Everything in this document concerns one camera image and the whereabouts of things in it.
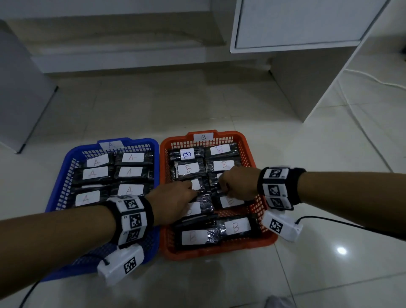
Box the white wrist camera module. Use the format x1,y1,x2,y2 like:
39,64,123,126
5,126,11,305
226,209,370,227
261,210,304,243
96,243,145,287

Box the person's left forearm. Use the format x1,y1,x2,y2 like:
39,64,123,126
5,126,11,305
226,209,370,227
0,204,116,288

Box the orange plastic basket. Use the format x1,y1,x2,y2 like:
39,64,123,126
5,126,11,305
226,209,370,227
159,130,279,261

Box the white cable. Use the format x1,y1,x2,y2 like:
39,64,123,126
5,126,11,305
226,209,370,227
344,68,406,91

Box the person's right forearm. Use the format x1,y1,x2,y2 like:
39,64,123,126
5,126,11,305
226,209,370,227
298,171,406,235

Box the white cabinet door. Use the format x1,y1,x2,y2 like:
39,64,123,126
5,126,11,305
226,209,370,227
230,0,391,54

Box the black camera cable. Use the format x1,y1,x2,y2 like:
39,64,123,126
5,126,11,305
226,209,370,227
295,216,406,240
19,279,42,308

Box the blue plastic basket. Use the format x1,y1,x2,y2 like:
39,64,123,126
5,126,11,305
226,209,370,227
41,137,160,283

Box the person's right hand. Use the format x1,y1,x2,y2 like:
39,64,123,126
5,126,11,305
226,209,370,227
218,166,262,201

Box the white desk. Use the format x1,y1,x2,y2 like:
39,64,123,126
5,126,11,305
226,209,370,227
0,0,394,154

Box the person's left hand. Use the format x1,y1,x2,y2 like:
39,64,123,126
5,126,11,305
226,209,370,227
145,181,198,226

